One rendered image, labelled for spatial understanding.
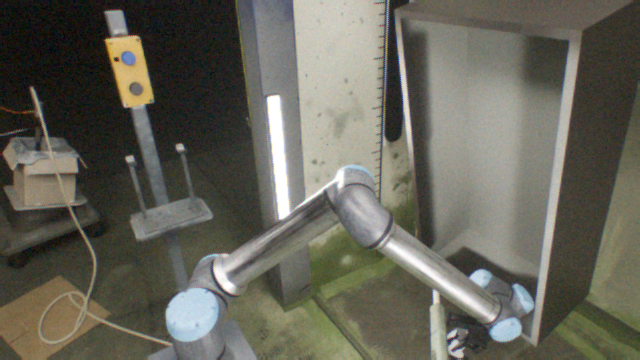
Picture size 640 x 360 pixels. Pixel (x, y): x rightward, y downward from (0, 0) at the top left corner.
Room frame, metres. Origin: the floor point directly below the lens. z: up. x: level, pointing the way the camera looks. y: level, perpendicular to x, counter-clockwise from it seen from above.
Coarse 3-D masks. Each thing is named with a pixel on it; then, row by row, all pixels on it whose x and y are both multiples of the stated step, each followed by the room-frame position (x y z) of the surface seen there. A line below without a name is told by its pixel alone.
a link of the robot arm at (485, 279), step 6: (480, 270) 1.06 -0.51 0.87; (474, 276) 1.06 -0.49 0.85; (480, 276) 1.04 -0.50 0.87; (486, 276) 1.02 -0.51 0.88; (492, 276) 1.03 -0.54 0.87; (480, 282) 1.01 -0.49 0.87; (486, 282) 1.00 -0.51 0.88; (492, 282) 1.01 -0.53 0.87; (498, 282) 1.02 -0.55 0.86; (504, 282) 1.04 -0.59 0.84; (486, 288) 0.99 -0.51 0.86; (492, 288) 0.99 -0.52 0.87; (498, 288) 0.99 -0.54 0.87; (504, 288) 1.01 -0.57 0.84; (510, 288) 1.03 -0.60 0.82; (504, 294) 0.97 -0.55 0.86; (510, 294) 1.01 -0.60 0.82; (510, 300) 1.00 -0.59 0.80
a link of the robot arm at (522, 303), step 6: (516, 288) 1.03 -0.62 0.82; (522, 288) 1.05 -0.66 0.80; (516, 294) 1.01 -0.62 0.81; (522, 294) 1.01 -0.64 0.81; (528, 294) 1.04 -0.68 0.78; (516, 300) 1.00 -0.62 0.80; (522, 300) 0.99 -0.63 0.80; (528, 300) 1.00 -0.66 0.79; (516, 306) 0.99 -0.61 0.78; (522, 306) 0.99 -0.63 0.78; (528, 306) 0.98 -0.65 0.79; (516, 312) 0.99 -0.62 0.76; (522, 312) 0.99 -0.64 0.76; (528, 312) 0.99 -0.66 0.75
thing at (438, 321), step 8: (440, 304) 1.24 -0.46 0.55; (432, 312) 1.21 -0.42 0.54; (440, 312) 1.20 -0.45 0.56; (432, 320) 1.17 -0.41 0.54; (440, 320) 1.15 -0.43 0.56; (432, 328) 1.13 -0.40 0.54; (440, 328) 1.11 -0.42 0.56; (432, 336) 1.09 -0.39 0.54; (440, 336) 1.07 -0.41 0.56; (432, 344) 1.06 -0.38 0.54; (440, 344) 1.04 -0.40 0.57; (448, 344) 1.06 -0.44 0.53; (432, 352) 1.00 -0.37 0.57; (440, 352) 1.00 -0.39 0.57; (448, 352) 1.02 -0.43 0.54
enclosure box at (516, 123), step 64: (448, 0) 1.42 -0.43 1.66; (512, 0) 1.28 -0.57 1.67; (576, 0) 1.16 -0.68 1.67; (448, 64) 1.62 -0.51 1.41; (512, 64) 1.51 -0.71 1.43; (576, 64) 0.97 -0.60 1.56; (448, 128) 1.64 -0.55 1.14; (512, 128) 1.53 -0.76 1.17; (576, 128) 1.01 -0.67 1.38; (448, 192) 1.67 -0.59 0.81; (512, 192) 1.55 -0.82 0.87; (576, 192) 1.07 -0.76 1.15; (448, 256) 1.61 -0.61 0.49; (512, 256) 1.55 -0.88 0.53; (576, 256) 1.15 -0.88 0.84
